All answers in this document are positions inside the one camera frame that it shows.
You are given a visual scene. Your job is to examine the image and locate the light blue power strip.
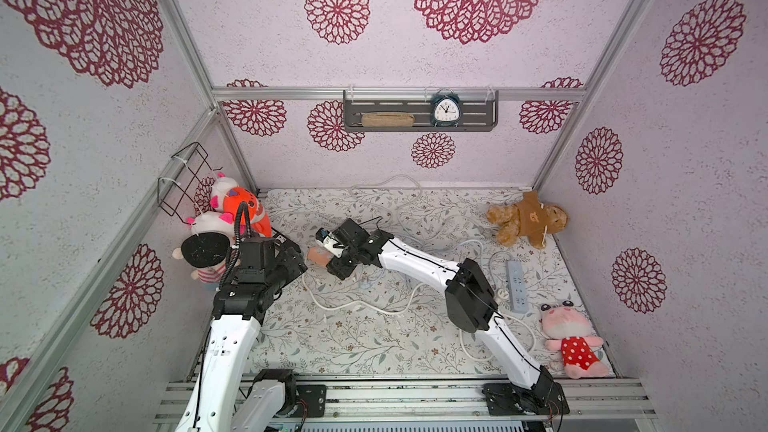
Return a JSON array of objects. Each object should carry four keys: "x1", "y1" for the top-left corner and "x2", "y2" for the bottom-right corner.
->
[{"x1": 347, "y1": 215, "x2": 532, "y2": 316}]

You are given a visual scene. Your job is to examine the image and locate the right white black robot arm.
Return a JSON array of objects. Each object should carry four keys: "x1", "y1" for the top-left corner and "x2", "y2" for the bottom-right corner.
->
[{"x1": 315, "y1": 218, "x2": 570, "y2": 415}]

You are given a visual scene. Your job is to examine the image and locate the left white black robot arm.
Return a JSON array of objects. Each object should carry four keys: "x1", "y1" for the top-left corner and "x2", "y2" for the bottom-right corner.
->
[{"x1": 176, "y1": 237, "x2": 307, "y2": 431}]

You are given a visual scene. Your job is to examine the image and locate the orange fish plush toy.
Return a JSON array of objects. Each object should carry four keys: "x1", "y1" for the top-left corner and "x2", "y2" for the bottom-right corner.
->
[{"x1": 210, "y1": 173, "x2": 273, "y2": 238}]

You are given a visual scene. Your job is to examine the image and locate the black faced striped plush doll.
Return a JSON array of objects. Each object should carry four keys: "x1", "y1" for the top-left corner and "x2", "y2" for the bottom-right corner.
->
[{"x1": 172, "y1": 211, "x2": 234, "y2": 285}]

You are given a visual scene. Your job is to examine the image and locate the floral table mat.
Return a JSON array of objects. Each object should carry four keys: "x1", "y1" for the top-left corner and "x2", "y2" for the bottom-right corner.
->
[{"x1": 246, "y1": 188, "x2": 581, "y2": 376}]

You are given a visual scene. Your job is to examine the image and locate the tan pouch on shelf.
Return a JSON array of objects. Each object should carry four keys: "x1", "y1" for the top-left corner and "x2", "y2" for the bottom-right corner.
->
[{"x1": 361, "y1": 112, "x2": 415, "y2": 128}]

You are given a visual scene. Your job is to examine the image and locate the teal alarm clock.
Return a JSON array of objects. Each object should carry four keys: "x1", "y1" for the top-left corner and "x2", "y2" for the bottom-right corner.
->
[{"x1": 430, "y1": 93, "x2": 463, "y2": 127}]

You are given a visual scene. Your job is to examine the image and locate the brown teddy bear plush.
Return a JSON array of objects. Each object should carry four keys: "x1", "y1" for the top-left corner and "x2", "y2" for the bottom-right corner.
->
[{"x1": 486, "y1": 191, "x2": 569, "y2": 250}]

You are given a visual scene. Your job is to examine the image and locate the pink plush red dotted dress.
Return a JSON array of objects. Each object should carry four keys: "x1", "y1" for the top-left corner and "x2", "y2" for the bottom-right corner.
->
[{"x1": 540, "y1": 300, "x2": 611, "y2": 379}]

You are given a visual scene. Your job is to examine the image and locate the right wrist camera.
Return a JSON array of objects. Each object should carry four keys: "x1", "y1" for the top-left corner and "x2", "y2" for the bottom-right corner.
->
[{"x1": 315, "y1": 228, "x2": 345, "y2": 257}]

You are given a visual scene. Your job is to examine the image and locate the black wire wall basket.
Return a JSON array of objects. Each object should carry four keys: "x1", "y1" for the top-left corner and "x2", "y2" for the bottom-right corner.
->
[{"x1": 155, "y1": 141, "x2": 221, "y2": 225}]

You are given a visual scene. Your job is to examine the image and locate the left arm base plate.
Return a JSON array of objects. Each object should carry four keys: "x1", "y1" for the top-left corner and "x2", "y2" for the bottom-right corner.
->
[{"x1": 290, "y1": 384, "x2": 328, "y2": 419}]

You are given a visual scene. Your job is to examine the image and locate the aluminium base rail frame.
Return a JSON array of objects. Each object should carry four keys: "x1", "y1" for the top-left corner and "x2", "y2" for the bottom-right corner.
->
[{"x1": 152, "y1": 376, "x2": 658, "y2": 432}]

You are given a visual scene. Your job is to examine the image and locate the grey wall shelf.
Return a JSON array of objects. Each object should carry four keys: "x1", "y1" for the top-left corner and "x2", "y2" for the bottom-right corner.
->
[{"x1": 342, "y1": 89, "x2": 499, "y2": 133}]

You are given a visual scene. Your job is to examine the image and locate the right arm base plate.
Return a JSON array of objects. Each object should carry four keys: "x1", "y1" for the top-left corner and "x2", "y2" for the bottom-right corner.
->
[{"x1": 481, "y1": 382, "x2": 570, "y2": 417}]

